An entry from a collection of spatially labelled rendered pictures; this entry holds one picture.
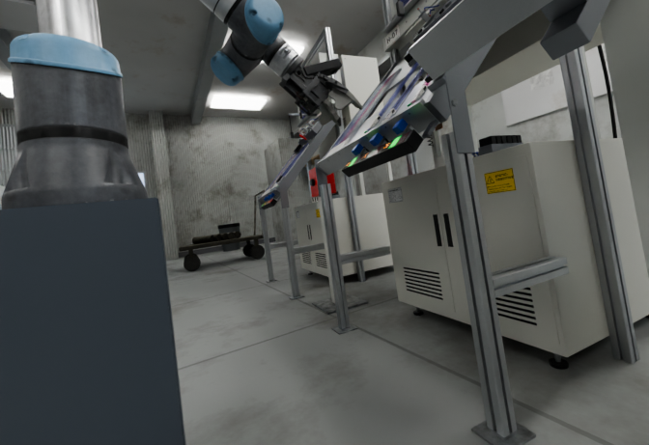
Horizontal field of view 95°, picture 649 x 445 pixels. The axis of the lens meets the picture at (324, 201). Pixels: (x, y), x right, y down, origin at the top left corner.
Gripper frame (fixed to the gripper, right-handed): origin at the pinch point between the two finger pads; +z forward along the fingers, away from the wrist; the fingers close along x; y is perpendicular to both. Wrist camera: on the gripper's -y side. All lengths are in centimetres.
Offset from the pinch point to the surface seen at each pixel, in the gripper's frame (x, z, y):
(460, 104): 25.4, 13.4, -3.2
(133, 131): -733, -279, -54
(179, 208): -741, -88, 29
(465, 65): 21.0, 11.7, -18.1
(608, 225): 25, 71, -14
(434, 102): 21.0, 10.0, -2.9
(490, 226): 6, 54, -2
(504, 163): 13.4, 41.3, -14.4
